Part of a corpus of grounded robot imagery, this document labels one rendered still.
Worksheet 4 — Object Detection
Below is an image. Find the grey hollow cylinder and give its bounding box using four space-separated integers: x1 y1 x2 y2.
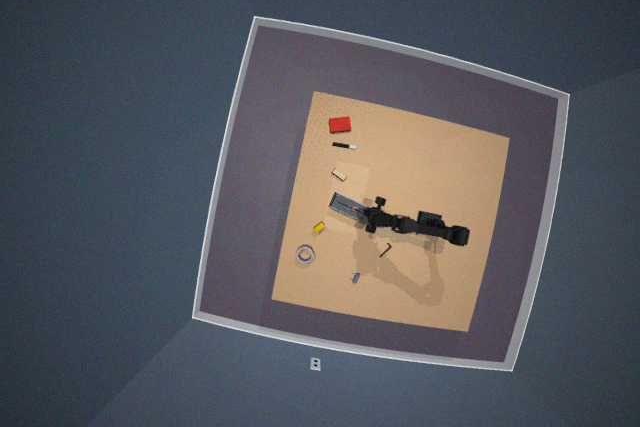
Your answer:
296 244 314 264

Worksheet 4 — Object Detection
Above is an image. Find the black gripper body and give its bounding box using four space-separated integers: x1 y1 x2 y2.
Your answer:
365 196 388 233

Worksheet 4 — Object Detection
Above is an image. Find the red rectangular block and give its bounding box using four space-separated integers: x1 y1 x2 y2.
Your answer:
329 116 351 133

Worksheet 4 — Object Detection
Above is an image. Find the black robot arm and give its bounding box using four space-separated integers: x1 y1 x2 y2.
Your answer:
367 208 470 246

